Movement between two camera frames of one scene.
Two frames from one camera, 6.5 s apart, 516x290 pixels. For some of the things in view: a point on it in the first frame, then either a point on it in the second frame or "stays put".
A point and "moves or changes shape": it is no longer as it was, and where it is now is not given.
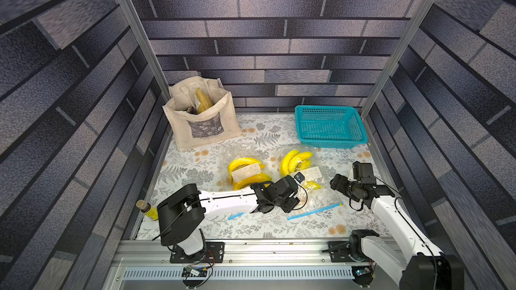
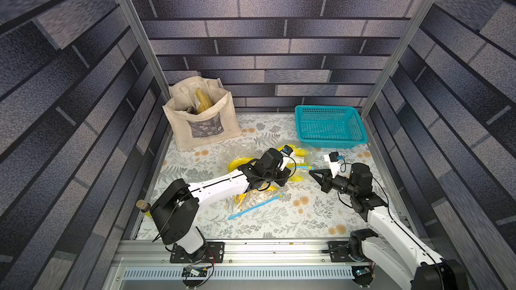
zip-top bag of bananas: (319, 192) moves or changes shape
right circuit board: (362, 272) stays put
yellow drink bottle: (148, 209) stays put
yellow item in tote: (205, 102) stays put
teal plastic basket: (333, 127) stays put
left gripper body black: (289, 204) -> (280, 176)
